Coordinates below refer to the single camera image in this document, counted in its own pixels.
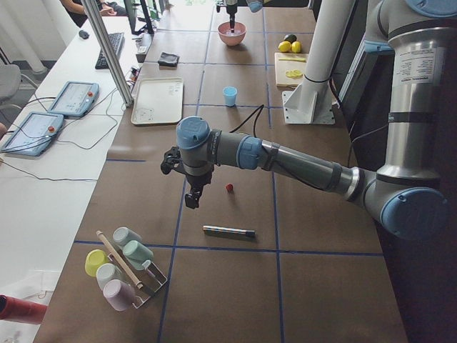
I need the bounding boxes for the aluminium frame post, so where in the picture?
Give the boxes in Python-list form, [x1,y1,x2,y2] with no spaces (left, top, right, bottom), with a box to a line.
[81,0,134,108]

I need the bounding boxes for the yellow lemon near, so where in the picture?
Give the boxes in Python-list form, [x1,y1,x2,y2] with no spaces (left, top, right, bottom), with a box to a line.
[278,41,292,53]

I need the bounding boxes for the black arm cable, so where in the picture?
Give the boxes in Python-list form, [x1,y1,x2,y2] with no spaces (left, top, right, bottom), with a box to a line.
[228,104,265,134]

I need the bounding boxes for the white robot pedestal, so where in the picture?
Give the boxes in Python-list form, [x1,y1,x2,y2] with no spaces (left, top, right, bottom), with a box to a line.
[282,0,356,125]

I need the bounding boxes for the wooden rod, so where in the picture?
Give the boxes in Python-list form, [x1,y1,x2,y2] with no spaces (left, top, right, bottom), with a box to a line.
[96,230,144,289]

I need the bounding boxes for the teach pendant far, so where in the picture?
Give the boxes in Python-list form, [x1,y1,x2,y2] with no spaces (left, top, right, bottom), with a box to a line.
[47,81,99,118]

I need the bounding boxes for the cream bear tray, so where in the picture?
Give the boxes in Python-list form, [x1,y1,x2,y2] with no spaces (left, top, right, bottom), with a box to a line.
[131,77,184,126]

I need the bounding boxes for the metal cup rack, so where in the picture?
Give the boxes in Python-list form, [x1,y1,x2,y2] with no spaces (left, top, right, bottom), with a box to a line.
[108,252,168,309]

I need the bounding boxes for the black monitor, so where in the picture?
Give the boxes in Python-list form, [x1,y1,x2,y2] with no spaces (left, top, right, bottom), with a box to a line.
[124,0,154,36]

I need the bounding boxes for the yellow plastic knife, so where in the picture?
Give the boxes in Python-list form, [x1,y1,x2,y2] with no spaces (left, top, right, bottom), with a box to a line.
[278,57,307,63]

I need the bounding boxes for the yellow cup on rack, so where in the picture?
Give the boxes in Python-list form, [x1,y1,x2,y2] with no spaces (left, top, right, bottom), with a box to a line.
[84,249,109,277]

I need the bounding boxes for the pink bowl of ice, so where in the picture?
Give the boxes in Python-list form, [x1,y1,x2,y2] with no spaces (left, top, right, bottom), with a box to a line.
[218,21,246,46]

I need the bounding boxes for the yellow lemon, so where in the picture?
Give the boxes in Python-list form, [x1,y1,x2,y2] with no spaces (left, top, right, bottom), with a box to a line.
[291,41,301,54]
[278,41,292,53]

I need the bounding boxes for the teach pendant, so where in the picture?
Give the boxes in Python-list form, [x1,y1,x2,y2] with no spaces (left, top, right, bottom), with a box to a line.
[1,112,65,156]
[47,81,99,118]

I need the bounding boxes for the grey-green cup on rack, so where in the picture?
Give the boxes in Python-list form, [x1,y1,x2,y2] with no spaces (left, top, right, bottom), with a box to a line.
[112,227,142,248]

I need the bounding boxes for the metal muddler black tip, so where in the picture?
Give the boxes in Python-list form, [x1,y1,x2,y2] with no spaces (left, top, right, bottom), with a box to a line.
[203,225,256,238]

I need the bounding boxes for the lemon slices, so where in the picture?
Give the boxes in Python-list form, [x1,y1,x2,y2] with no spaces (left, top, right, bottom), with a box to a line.
[285,69,303,79]

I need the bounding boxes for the green avocado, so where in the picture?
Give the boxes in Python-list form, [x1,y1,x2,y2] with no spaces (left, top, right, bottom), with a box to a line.
[283,34,297,44]

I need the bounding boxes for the light blue cup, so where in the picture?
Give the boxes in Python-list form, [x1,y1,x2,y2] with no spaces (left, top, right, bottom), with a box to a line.
[223,86,238,107]

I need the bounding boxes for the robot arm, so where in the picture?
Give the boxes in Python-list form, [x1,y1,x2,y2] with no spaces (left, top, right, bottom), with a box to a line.
[161,1,456,240]
[215,0,263,33]

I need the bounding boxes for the grey folded cloth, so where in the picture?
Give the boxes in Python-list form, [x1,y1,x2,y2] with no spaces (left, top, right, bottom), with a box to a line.
[157,52,180,67]

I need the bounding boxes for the red bottle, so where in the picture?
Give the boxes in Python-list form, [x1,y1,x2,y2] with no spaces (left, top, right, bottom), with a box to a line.
[1,294,47,324]

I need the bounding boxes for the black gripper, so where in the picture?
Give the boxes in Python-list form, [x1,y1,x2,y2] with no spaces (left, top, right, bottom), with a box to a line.
[215,0,238,31]
[161,146,214,209]

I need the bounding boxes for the teach pendant near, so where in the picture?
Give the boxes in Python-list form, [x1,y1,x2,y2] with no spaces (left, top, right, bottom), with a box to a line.
[1,112,65,156]

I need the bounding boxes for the wooden cutting board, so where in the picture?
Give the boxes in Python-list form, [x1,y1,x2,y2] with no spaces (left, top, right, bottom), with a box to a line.
[274,52,308,86]

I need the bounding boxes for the black keyboard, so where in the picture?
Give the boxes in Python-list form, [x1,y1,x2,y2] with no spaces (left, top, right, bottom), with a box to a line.
[94,31,126,70]

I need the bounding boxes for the white cup on rack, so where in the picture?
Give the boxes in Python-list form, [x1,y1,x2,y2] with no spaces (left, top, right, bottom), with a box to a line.
[96,263,124,291]

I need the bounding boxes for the yellow lemon far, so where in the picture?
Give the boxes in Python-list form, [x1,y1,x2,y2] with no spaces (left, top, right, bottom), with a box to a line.
[291,41,301,54]

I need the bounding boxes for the mint cup on rack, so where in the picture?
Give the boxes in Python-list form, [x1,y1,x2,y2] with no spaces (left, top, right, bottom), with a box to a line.
[122,240,154,271]

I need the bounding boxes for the black computer mouse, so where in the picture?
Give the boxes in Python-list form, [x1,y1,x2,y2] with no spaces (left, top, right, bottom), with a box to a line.
[79,30,89,39]

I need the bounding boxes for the pink cup on rack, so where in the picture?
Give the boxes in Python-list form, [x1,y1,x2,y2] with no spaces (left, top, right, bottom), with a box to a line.
[103,279,136,311]

